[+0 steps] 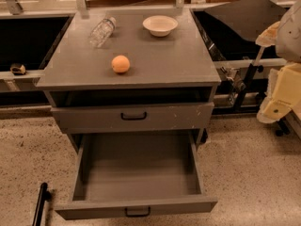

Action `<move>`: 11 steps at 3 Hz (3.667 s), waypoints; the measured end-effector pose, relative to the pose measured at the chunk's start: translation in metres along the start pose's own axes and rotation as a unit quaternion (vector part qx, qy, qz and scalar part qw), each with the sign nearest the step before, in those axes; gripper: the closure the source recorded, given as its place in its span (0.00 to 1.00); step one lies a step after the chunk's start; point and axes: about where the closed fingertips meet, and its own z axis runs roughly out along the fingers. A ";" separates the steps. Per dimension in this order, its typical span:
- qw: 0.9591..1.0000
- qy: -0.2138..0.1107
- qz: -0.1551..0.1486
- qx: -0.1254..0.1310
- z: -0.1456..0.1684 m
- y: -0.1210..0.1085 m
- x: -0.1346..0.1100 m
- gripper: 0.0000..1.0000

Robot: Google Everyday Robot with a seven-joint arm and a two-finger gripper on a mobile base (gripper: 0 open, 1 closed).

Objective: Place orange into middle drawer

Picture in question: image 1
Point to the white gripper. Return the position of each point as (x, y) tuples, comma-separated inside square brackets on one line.
[(290, 38)]

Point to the orange fruit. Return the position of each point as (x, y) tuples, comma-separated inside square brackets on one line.
[(120, 64)]

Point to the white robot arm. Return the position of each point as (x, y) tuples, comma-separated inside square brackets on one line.
[(288, 43)]

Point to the grey drawer cabinet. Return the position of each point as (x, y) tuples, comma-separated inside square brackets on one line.
[(171, 70)]

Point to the open grey drawer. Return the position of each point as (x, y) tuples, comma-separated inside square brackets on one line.
[(135, 175)]

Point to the grey top drawer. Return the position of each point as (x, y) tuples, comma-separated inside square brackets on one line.
[(131, 118)]

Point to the black panel on stand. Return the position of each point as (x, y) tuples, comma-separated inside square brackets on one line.
[(247, 18)]

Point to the white ceramic bowl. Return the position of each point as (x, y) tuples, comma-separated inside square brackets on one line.
[(159, 25)]

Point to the clear plastic bottle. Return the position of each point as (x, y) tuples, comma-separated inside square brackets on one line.
[(102, 31)]

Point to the black pole bottom left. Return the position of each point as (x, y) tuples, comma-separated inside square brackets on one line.
[(43, 197)]

